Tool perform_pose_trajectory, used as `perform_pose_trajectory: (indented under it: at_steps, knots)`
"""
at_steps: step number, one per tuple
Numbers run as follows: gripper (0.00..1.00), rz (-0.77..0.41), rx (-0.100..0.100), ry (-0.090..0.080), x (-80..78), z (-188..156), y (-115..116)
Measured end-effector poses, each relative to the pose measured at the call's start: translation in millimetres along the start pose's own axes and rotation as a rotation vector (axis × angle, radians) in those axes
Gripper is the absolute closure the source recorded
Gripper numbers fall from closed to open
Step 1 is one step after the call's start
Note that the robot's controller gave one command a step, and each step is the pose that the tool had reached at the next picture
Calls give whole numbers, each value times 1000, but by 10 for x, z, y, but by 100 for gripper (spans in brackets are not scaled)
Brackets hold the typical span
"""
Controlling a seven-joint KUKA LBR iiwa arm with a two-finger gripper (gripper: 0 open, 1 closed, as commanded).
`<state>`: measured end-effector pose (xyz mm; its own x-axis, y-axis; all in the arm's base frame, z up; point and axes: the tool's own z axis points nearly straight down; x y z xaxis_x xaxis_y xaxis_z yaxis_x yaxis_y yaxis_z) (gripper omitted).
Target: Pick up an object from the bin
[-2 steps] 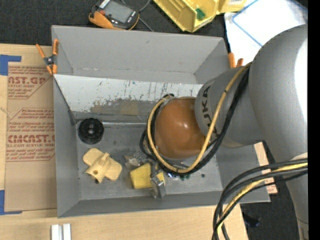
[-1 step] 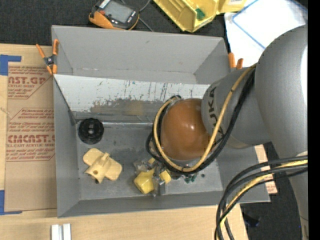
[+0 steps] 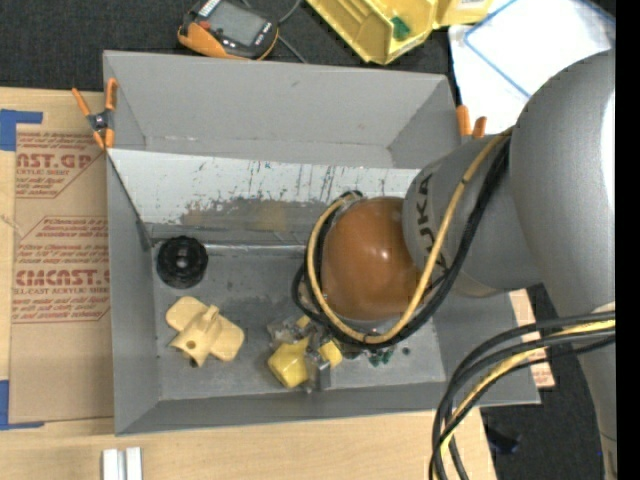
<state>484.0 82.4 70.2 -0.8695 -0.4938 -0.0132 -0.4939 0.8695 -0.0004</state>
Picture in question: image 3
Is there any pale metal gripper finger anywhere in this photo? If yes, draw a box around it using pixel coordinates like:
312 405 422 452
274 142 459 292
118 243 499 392
311 355 335 393
267 317 304 345

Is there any yellow plastic toy block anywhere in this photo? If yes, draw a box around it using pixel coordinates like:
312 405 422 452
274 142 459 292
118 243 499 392
266 314 344 390

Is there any pale yellow toy airplane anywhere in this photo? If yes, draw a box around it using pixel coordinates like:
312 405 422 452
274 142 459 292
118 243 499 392
165 295 246 369

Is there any black ribbed round cap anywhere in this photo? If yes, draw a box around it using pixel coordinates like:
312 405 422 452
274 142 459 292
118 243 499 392
156 235 210 290

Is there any grey metal bin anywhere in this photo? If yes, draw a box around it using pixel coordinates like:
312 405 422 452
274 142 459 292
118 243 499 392
102 50 543 437

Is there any brown cardboard board red print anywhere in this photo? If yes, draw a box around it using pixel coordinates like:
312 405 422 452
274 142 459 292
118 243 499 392
0 86 117 432

